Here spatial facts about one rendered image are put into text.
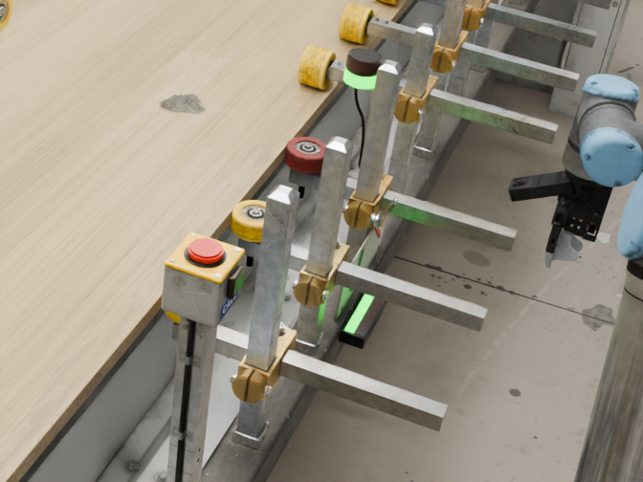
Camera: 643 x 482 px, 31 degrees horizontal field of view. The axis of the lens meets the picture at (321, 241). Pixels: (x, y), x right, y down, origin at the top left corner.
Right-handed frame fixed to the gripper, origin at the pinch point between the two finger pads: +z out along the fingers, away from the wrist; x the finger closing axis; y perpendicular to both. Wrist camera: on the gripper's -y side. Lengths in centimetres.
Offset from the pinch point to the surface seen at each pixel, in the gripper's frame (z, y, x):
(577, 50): 57, -18, 225
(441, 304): -2.8, -13.2, -26.5
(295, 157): -7.4, -48.5, -3.9
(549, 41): 62, -30, 237
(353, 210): -3.1, -34.8, -8.5
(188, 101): -9, -73, 1
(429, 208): -3.2, -22.8, -0.3
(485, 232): -2.5, -11.6, -1.5
